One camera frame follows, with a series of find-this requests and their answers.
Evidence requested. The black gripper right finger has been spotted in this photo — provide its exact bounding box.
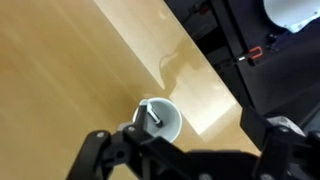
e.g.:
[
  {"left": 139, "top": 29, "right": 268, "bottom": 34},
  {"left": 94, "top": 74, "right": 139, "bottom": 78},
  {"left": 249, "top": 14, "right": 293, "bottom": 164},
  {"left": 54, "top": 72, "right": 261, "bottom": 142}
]
[{"left": 239, "top": 105, "right": 320, "bottom": 180}]

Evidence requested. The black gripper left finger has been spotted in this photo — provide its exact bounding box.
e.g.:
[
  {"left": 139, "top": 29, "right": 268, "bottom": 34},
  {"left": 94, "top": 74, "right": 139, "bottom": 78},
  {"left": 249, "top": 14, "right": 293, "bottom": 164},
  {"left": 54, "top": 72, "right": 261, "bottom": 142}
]
[{"left": 65, "top": 104, "right": 202, "bottom": 180}]

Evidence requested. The black marker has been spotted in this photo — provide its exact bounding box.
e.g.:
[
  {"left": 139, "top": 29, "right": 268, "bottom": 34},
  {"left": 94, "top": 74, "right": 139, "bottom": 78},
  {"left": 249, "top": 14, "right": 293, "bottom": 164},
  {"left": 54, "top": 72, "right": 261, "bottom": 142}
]
[{"left": 146, "top": 102, "right": 165, "bottom": 129}]

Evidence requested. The white mug with logo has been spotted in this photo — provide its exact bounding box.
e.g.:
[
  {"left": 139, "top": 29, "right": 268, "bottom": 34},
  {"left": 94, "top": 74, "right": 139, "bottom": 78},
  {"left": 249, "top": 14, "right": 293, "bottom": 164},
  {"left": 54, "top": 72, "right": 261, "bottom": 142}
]
[{"left": 132, "top": 96, "right": 184, "bottom": 144}]

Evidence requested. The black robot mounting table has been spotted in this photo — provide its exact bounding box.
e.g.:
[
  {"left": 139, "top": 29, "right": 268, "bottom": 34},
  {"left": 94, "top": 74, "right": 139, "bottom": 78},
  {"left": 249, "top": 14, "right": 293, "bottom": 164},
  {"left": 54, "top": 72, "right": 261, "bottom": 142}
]
[{"left": 163, "top": 0, "right": 320, "bottom": 126}]

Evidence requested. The orange handled black clamp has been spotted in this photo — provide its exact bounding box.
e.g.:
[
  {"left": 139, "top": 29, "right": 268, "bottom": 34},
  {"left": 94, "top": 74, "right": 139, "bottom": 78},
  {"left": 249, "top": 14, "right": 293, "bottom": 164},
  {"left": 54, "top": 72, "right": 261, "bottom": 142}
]
[{"left": 229, "top": 45, "right": 264, "bottom": 65}]

